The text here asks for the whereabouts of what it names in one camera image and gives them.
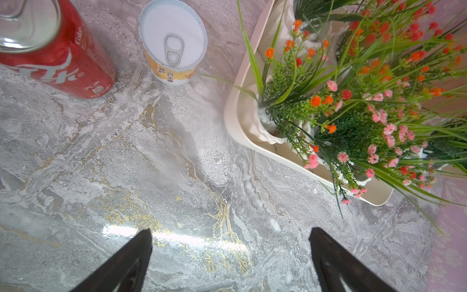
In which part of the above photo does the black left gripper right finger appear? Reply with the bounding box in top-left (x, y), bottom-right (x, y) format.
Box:
top-left (309, 227), bottom-right (395, 292)

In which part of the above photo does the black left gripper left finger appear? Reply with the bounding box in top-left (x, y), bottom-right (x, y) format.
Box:
top-left (73, 229), bottom-right (153, 292)

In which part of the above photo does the tall pink flower plant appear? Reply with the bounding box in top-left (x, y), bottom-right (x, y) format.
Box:
top-left (284, 80), bottom-right (467, 234)

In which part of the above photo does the red flower plant white pot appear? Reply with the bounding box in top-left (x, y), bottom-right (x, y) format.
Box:
top-left (338, 1), bottom-right (467, 103)

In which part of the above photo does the orange flower plant white pot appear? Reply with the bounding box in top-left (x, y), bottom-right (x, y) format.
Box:
top-left (294, 0), bottom-right (364, 25)

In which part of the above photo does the cream plastic storage box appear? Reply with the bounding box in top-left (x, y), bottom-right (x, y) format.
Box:
top-left (224, 1), bottom-right (394, 206)

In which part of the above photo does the white yellow tin can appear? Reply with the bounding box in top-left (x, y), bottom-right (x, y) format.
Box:
top-left (139, 1), bottom-right (208, 85)

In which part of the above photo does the red cola can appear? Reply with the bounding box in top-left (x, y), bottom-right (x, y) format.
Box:
top-left (1, 1), bottom-right (116, 99)

